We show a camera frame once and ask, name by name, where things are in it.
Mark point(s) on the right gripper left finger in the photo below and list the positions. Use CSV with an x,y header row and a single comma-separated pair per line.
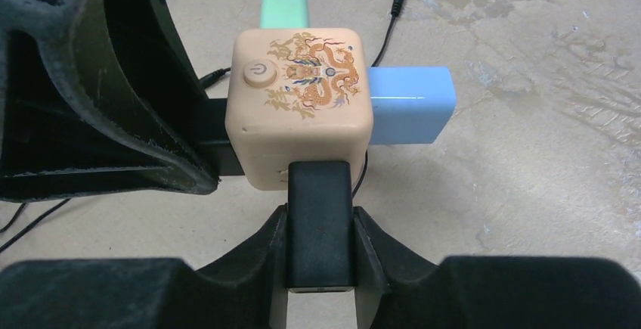
x,y
96,98

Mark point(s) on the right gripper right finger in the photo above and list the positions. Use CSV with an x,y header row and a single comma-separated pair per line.
x,y
396,288

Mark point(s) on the green plug adapter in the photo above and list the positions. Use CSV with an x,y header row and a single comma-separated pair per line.
x,y
284,14

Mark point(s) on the beige dragon cube socket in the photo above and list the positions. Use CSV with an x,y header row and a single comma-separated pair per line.
x,y
297,95

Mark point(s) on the blue plug adapter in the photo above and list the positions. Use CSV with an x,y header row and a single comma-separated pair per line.
x,y
411,105

